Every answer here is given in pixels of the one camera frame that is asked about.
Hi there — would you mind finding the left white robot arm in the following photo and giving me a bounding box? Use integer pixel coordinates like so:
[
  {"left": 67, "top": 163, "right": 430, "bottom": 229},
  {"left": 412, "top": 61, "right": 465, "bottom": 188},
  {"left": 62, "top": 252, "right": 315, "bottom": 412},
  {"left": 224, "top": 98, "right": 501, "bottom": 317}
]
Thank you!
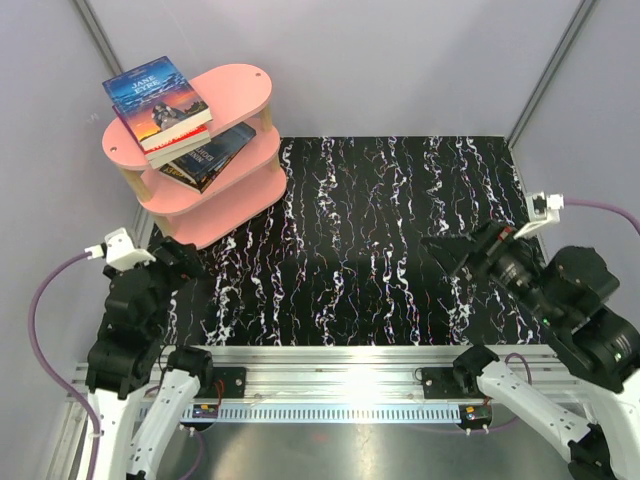
[{"left": 80, "top": 228, "right": 215, "bottom": 479}]

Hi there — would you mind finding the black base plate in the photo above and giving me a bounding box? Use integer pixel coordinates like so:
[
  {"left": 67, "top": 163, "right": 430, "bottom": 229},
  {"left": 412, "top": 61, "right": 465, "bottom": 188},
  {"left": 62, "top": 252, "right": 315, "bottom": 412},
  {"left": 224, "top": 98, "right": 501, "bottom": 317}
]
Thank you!
[
  {"left": 414, "top": 366, "right": 489, "bottom": 400},
  {"left": 196, "top": 366, "right": 247, "bottom": 399}
]

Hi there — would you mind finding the purple paperback book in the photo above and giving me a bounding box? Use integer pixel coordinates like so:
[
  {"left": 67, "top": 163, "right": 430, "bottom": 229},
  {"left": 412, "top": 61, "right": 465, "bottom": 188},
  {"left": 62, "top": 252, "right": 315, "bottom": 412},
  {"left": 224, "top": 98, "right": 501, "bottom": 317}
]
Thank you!
[{"left": 146, "top": 146, "right": 203, "bottom": 169}]

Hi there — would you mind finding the black marble table mat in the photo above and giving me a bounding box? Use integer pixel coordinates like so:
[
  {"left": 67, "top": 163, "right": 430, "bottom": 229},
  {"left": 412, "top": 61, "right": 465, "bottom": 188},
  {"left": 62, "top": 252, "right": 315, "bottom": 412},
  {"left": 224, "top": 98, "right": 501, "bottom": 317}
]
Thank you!
[{"left": 164, "top": 136, "right": 542, "bottom": 346}]

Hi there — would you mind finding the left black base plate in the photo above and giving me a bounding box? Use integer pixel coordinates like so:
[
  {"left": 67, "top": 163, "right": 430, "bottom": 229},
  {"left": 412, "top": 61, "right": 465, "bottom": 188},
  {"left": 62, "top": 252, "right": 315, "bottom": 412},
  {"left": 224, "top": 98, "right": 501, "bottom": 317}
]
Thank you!
[{"left": 196, "top": 366, "right": 247, "bottom": 399}]

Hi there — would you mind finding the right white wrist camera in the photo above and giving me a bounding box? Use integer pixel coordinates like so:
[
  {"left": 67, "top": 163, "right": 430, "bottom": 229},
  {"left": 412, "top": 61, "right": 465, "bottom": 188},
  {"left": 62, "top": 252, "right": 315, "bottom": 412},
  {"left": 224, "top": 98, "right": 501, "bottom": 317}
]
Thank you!
[{"left": 514, "top": 192, "right": 564, "bottom": 239}]

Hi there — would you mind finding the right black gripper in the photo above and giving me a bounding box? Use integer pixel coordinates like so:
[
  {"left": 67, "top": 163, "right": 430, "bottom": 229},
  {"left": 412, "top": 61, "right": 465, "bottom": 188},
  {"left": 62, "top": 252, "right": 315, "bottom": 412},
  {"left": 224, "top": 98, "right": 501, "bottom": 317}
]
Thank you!
[{"left": 419, "top": 215, "right": 564, "bottom": 326}]

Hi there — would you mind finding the Jane Eyre blue book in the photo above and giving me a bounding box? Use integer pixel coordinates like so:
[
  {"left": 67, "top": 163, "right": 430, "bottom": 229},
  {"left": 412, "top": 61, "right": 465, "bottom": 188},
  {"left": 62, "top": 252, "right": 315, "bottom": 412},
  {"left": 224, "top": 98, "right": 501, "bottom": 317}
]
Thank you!
[{"left": 103, "top": 56, "right": 212, "bottom": 151}]

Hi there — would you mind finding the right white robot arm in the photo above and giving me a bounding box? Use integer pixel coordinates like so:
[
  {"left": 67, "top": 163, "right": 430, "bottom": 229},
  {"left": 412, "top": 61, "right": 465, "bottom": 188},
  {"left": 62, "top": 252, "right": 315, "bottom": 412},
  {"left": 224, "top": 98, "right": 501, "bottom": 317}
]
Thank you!
[{"left": 421, "top": 221, "right": 639, "bottom": 479}]

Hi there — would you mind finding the Nineteen Eighty-Four blue book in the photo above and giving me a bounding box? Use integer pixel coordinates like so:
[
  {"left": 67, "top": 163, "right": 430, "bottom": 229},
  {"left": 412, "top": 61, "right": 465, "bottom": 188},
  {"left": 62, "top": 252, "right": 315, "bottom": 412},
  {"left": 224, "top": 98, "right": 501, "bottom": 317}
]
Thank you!
[{"left": 169, "top": 122, "right": 257, "bottom": 184}]

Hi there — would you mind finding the pink three-tier shelf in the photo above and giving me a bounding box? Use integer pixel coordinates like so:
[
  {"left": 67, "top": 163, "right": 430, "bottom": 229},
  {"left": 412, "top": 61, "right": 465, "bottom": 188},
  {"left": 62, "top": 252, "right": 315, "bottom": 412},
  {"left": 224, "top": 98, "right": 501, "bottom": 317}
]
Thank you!
[{"left": 102, "top": 64, "right": 287, "bottom": 249}]

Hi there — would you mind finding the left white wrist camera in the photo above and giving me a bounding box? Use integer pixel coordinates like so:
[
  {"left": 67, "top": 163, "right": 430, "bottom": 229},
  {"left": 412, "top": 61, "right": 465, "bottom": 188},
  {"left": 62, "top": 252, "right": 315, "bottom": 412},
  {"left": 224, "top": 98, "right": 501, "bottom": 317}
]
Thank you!
[{"left": 84, "top": 228, "right": 156, "bottom": 272}]

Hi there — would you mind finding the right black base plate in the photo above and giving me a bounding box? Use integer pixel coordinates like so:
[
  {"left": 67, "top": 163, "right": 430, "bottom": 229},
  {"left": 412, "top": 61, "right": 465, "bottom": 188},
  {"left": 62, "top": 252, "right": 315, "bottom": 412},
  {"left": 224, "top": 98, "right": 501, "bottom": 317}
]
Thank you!
[{"left": 414, "top": 366, "right": 489, "bottom": 400}]

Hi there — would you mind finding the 13-Storey Treehouse red book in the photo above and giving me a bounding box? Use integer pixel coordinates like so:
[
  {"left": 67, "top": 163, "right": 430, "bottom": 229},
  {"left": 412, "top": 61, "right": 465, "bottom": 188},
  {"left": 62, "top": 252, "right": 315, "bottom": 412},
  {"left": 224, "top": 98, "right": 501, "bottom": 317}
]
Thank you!
[{"left": 112, "top": 100, "right": 212, "bottom": 158}]

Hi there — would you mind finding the slotted white cable duct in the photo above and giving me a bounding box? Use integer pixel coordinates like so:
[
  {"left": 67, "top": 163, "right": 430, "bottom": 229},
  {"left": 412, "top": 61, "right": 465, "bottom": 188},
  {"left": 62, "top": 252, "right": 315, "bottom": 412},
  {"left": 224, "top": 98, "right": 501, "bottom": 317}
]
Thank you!
[{"left": 182, "top": 404, "right": 461, "bottom": 424}]

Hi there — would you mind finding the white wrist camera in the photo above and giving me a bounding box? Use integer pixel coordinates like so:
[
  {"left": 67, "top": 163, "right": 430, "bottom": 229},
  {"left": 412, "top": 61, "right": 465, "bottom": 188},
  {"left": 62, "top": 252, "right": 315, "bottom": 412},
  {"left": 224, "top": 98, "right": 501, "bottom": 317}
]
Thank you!
[
  {"left": 514, "top": 192, "right": 564, "bottom": 239},
  {"left": 84, "top": 228, "right": 156, "bottom": 272}
]

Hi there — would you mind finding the aluminium rail frame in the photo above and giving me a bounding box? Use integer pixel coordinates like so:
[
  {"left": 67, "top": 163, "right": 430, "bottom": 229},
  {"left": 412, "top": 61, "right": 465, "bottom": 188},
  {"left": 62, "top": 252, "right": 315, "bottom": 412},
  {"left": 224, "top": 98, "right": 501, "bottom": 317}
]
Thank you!
[{"left": 70, "top": 339, "right": 591, "bottom": 479}]

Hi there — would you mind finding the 169-Storey Treehouse black book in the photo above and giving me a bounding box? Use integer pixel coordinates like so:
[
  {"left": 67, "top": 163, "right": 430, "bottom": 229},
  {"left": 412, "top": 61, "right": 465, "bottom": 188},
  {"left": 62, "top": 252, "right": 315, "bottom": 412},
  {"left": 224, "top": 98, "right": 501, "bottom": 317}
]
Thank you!
[{"left": 158, "top": 160, "right": 230, "bottom": 194}]

